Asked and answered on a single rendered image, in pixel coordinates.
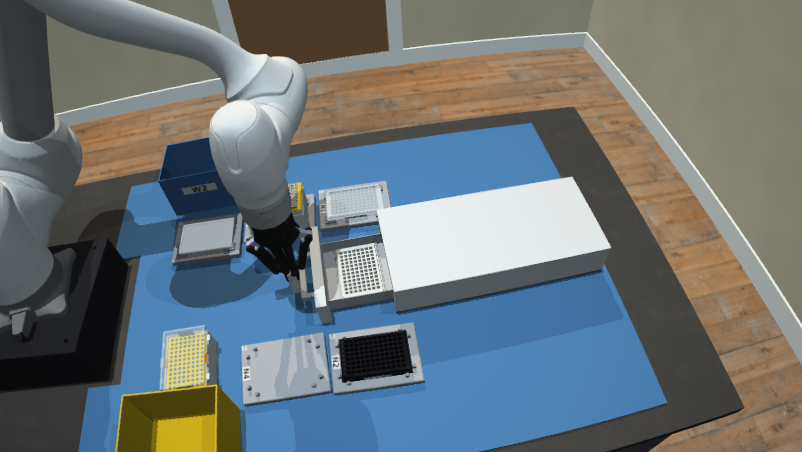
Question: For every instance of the dark blue open bin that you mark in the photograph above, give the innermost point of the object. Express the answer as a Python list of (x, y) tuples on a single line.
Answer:
[(200, 187)]

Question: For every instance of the blue flat mat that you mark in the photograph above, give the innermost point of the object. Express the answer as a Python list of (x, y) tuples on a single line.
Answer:
[(499, 369)]

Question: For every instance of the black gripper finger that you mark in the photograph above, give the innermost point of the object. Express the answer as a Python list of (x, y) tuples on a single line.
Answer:
[(294, 265), (269, 261)]

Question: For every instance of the yellow open-top bin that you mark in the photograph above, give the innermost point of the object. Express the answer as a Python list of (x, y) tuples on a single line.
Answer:
[(179, 420)]

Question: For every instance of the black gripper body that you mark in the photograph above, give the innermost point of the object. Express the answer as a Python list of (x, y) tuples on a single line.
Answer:
[(278, 233)]

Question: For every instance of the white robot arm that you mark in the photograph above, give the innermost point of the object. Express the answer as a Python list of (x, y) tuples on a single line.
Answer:
[(40, 162)]

